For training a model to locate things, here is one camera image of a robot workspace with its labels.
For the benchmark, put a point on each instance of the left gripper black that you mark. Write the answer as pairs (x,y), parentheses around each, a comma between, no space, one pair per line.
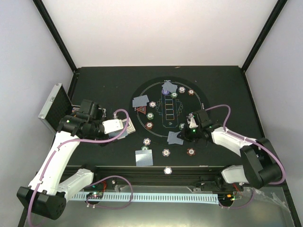
(105,137)

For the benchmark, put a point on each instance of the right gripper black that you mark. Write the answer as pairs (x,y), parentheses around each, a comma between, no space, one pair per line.
(183,135)

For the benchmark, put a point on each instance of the blue playing card deck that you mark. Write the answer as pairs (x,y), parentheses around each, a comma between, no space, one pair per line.
(117,134)

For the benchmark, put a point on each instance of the red poker chip stack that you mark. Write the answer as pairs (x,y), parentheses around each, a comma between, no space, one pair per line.
(191,151)

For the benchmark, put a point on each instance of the dealt blue card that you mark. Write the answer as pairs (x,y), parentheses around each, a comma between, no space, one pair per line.
(177,141)
(139,102)
(143,158)
(173,89)

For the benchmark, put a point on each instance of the red chip mat top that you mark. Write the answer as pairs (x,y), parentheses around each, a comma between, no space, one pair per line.
(191,92)

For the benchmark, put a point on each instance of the blue poker chip stack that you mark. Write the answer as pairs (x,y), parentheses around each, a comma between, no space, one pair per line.
(166,152)

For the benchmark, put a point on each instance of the red triangular dealer button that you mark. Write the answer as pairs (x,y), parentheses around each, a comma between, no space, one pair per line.
(142,109)

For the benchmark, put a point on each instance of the dealt blue card top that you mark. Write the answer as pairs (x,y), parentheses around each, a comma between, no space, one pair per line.
(173,89)

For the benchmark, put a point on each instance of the purple round blind button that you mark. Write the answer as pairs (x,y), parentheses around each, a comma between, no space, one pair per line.
(164,92)

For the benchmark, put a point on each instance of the white chip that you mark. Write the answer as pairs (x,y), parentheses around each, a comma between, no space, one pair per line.
(167,170)

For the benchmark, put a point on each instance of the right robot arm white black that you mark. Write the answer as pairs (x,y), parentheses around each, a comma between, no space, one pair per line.
(259,166)

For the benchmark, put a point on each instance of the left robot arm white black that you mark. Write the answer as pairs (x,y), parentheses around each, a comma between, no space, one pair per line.
(46,195)

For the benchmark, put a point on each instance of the white card box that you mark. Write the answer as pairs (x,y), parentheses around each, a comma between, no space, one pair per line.
(130,128)

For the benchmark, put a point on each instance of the round black poker mat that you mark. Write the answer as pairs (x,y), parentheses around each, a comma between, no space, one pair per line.
(169,112)

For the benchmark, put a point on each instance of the aluminium poker chip case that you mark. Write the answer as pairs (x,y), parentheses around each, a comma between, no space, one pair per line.
(59,111)

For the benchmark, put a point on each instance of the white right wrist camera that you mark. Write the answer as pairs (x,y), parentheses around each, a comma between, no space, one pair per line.
(192,123)

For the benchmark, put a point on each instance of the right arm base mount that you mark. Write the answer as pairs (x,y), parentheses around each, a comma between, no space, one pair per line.
(227,193)

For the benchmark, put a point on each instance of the white slotted cable duct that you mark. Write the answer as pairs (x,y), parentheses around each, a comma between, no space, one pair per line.
(147,197)

